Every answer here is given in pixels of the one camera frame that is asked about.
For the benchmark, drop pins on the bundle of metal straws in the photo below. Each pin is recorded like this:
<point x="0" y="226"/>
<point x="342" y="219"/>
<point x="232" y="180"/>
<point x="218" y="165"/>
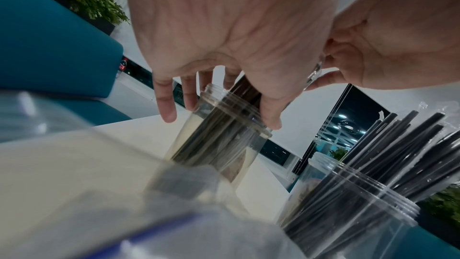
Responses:
<point x="413" y="144"/>
<point x="212" y="132"/>

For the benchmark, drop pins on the small red bottle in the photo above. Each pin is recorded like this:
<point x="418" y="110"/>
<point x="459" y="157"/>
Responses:
<point x="123" y="64"/>

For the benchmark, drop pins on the large green plant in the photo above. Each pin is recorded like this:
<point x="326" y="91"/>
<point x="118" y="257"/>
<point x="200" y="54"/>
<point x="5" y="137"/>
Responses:
<point x="445" y="203"/>

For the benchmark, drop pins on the clear plastic bag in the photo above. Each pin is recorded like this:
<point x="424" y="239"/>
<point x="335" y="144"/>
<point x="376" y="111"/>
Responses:
<point x="90" y="181"/>

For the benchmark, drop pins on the person's left hand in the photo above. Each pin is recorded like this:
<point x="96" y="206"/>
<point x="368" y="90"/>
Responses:
<point x="233" y="19"/>

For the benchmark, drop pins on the dark glass side window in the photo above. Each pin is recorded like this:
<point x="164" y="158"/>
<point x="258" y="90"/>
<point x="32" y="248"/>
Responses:
<point x="345" y="121"/>

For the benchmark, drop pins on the clear glass cup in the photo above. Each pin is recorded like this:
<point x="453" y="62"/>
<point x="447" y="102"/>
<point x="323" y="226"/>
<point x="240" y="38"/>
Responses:
<point x="230" y="144"/>
<point x="359" y="223"/>

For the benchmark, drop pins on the person's right hand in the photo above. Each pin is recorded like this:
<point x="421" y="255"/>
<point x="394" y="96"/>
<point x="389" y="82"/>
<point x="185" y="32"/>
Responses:
<point x="402" y="39"/>

